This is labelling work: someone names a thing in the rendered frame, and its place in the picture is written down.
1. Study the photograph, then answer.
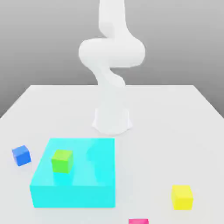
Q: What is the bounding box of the small green cube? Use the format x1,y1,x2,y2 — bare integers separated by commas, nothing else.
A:
51,149,74,174

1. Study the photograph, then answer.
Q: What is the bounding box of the small blue cube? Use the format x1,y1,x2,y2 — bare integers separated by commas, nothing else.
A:
11,145,32,167

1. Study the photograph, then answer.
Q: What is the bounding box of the small yellow cube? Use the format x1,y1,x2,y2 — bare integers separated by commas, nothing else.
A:
171,185,194,211

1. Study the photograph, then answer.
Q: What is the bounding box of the small pink cube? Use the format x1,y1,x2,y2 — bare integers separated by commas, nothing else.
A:
128,218,149,224

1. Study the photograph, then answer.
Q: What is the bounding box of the large cyan box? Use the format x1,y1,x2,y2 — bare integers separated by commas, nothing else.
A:
29,137,116,209

